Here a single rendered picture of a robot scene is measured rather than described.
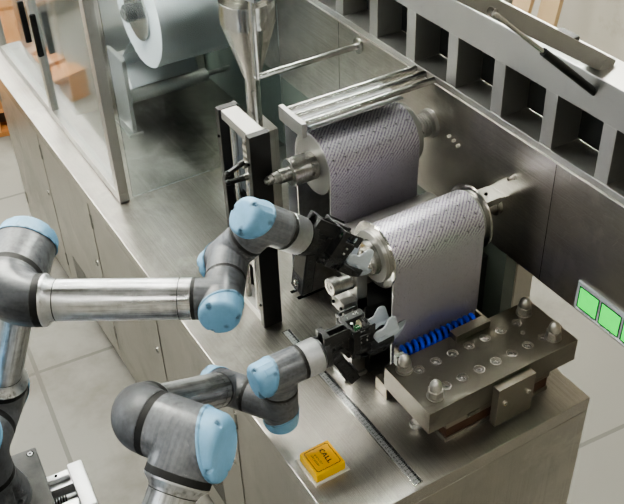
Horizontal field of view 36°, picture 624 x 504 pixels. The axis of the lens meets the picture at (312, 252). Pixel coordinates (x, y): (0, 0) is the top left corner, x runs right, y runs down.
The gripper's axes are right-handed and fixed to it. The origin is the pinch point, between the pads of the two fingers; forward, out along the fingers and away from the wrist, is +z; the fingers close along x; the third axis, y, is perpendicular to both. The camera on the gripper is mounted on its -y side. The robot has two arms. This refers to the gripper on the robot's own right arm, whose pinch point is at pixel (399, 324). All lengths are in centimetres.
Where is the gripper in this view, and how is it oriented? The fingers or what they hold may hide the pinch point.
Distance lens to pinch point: 204.2
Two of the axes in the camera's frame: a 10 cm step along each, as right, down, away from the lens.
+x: -5.2, -5.2, 6.8
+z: 8.5, -3.4, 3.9
